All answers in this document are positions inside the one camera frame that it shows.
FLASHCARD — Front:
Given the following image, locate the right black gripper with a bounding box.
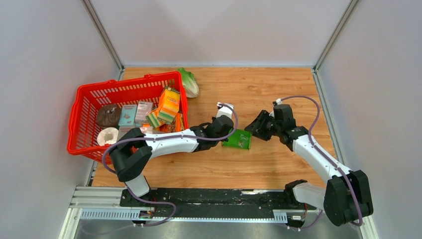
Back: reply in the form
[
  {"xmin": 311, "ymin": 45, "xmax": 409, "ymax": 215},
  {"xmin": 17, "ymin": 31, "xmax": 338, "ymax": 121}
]
[{"xmin": 243, "ymin": 111, "xmax": 281, "ymax": 141}]

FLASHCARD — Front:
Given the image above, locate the green paper box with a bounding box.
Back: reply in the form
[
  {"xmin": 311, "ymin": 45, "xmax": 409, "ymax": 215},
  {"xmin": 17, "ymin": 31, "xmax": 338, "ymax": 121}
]
[{"xmin": 222, "ymin": 129, "xmax": 252, "ymax": 150}]

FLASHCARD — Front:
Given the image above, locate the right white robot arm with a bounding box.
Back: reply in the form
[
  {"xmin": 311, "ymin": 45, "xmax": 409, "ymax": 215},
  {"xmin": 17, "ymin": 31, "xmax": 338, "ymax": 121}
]
[{"xmin": 245, "ymin": 104, "xmax": 374, "ymax": 226}]

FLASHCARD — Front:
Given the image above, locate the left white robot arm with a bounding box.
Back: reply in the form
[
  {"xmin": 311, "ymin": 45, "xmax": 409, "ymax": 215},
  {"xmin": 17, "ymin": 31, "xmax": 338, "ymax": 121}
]
[{"xmin": 105, "ymin": 116, "xmax": 234, "ymax": 207}]

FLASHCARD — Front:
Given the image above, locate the pink small box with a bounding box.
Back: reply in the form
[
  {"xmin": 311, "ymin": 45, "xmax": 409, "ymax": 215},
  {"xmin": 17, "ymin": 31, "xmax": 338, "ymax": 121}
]
[{"xmin": 134, "ymin": 101, "xmax": 153, "ymax": 124}]

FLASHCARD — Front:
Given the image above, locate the teal small box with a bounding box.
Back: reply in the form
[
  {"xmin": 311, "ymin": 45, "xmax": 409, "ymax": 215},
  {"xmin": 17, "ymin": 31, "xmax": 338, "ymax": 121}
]
[{"xmin": 118, "ymin": 105, "xmax": 137, "ymax": 126}]

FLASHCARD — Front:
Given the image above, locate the grey pink flat box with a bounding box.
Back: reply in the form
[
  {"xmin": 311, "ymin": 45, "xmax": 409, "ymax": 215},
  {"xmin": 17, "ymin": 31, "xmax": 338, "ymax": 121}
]
[{"xmin": 117, "ymin": 126, "xmax": 134, "ymax": 141}]

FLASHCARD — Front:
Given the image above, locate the green lettuce head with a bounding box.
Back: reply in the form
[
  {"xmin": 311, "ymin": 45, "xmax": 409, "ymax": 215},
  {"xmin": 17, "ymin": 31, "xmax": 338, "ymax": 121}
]
[{"xmin": 177, "ymin": 67, "xmax": 199, "ymax": 98}]

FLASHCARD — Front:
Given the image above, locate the orange yellow carton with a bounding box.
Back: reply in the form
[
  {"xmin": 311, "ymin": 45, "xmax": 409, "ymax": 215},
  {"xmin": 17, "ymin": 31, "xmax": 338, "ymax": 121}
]
[{"xmin": 157, "ymin": 86, "xmax": 180, "ymax": 124}]

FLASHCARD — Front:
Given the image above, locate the green striped sponge pack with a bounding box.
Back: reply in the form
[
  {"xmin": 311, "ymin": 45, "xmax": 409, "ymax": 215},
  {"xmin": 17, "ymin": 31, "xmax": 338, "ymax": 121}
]
[{"xmin": 146, "ymin": 110, "xmax": 164, "ymax": 128}]

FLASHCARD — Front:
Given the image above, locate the white toilet paper roll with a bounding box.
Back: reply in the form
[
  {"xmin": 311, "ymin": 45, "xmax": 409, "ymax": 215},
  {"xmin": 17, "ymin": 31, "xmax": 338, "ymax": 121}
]
[{"xmin": 97, "ymin": 127, "xmax": 118, "ymax": 146}]

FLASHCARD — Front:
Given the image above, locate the brown round bread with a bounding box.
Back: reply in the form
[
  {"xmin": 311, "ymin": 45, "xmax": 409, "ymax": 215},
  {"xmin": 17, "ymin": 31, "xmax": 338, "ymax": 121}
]
[{"xmin": 96, "ymin": 104, "xmax": 121, "ymax": 128}]

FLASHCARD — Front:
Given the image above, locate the red plastic basket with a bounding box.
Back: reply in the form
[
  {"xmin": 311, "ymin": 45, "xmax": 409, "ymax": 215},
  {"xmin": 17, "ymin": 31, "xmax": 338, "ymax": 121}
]
[{"xmin": 67, "ymin": 71, "xmax": 189, "ymax": 162}]

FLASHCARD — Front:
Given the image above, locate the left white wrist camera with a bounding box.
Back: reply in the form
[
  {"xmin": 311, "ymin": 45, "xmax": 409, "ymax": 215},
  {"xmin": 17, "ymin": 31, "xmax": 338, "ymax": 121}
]
[{"xmin": 216, "ymin": 102, "xmax": 234, "ymax": 119}]

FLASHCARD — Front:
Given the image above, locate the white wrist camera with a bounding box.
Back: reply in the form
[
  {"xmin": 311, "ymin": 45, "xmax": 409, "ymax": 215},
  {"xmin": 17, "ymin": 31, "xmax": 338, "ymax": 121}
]
[
  {"xmin": 216, "ymin": 102, "xmax": 234, "ymax": 119},
  {"xmin": 270, "ymin": 98, "xmax": 283, "ymax": 117}
]

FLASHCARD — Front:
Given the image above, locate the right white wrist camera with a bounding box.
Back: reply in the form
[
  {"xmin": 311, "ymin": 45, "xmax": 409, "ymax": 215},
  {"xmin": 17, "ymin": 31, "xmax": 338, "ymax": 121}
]
[{"xmin": 270, "ymin": 98, "xmax": 283, "ymax": 117}]

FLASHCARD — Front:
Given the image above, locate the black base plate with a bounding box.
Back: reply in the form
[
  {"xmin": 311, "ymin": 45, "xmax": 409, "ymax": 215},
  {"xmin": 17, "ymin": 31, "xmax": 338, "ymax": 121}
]
[{"xmin": 119, "ymin": 188, "xmax": 316, "ymax": 219}]

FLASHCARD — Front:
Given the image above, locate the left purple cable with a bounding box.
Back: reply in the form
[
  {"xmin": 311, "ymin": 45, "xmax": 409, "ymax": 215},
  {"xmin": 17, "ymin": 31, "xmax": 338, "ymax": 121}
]
[{"xmin": 101, "ymin": 103, "xmax": 239, "ymax": 228}]

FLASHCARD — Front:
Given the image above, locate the purple cable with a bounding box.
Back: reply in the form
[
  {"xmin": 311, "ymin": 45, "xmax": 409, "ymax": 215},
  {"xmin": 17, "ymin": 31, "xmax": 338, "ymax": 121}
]
[
  {"xmin": 280, "ymin": 96, "xmax": 364, "ymax": 231},
  {"xmin": 101, "ymin": 103, "xmax": 239, "ymax": 228}
]

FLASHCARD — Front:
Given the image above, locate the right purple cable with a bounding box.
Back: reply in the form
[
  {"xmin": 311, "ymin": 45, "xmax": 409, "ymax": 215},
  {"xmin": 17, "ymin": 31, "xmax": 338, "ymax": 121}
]
[{"xmin": 280, "ymin": 96, "xmax": 364, "ymax": 231}]

